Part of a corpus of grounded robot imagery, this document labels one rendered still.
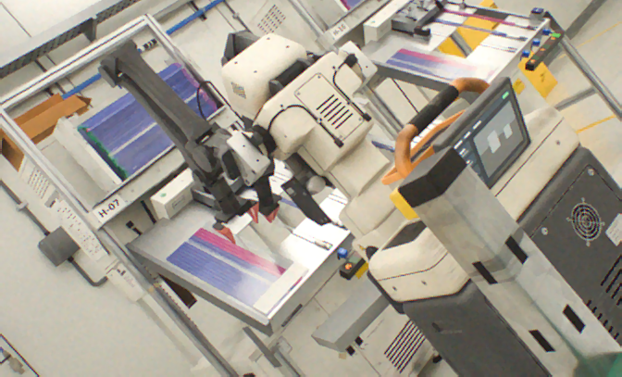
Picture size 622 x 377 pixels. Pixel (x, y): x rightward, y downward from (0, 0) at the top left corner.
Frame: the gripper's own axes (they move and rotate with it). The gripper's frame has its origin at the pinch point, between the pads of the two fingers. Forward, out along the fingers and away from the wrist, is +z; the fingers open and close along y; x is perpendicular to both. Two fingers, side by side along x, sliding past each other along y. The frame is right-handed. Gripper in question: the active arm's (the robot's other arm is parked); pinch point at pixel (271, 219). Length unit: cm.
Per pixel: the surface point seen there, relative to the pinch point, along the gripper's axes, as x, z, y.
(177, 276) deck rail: -11.9, 1.2, 37.7
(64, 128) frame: -70, -36, 27
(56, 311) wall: -142, 104, 43
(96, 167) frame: -58, -22, 27
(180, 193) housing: -37.1, -4.6, 9.9
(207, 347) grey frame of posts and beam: -6, 37, 40
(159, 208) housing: -41.0, -1.7, 18.7
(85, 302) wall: -138, 109, 29
